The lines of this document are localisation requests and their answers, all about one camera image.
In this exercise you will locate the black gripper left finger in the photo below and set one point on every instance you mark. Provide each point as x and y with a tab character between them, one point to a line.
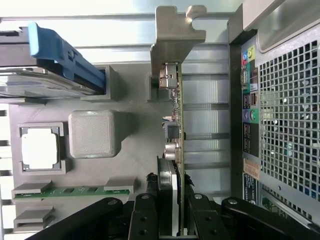
145	220

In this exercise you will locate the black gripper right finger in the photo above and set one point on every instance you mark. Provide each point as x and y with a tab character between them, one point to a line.
207	220

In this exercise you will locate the green RAM stick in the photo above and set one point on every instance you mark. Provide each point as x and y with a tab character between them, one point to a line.
75	192

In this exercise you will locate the grey parts rack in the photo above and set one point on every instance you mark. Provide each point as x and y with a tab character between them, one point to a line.
92	135

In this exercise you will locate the black grey PC case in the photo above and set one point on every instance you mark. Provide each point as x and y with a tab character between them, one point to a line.
235	112

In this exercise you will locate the silver CPU chip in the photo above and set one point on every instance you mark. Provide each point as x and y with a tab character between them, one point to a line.
40	147

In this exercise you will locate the hard disk with blue carrier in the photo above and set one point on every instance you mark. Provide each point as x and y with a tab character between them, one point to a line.
75	65

